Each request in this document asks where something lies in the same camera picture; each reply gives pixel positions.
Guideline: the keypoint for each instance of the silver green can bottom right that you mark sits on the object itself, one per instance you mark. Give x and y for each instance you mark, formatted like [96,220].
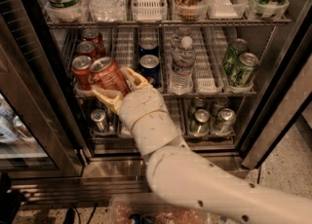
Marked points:
[224,121]

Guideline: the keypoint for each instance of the front blue pepsi can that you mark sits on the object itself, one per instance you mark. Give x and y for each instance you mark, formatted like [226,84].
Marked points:
[149,68]

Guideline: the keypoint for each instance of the red coke can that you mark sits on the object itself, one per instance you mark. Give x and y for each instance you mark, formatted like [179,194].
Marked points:
[94,35]
[81,69]
[106,73]
[87,48]

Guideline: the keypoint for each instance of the green can shelf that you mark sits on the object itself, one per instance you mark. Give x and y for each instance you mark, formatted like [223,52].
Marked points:
[233,51]
[243,70]
[199,124]

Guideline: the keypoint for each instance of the glass fridge door left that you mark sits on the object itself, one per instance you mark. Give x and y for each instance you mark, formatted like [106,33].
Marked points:
[35,83]

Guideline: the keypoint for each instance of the rear green can middle shelf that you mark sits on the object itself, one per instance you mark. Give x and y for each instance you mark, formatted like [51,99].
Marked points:
[233,51]

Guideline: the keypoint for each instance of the clear water bottle middle shelf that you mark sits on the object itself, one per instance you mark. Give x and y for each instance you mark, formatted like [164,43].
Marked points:
[183,63]

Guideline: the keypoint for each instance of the stainless steel fridge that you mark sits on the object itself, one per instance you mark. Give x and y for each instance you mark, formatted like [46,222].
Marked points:
[113,164]

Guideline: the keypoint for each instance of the front green can middle shelf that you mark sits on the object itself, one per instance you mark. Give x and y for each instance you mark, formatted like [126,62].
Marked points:
[243,70]

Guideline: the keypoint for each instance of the rear blue pepsi can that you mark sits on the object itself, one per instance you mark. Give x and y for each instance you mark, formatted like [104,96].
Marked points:
[148,47]

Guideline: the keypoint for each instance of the clear plastic bin on floor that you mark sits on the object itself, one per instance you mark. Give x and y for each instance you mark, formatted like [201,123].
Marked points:
[147,208]

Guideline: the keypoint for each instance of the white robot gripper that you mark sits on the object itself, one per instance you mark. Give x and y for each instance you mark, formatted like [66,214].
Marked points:
[140,105]

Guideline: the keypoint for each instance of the blue pepsi can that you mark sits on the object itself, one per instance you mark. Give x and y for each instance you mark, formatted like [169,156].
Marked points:
[149,68]
[148,47]

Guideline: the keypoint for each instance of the silver can bottom shelf left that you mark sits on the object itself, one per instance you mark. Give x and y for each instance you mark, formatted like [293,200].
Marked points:
[98,116]

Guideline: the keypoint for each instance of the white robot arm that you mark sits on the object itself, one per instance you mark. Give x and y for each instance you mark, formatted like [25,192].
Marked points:
[183,178]

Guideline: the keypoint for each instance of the green can bottom shelf front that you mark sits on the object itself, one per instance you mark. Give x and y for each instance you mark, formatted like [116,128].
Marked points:
[199,124]

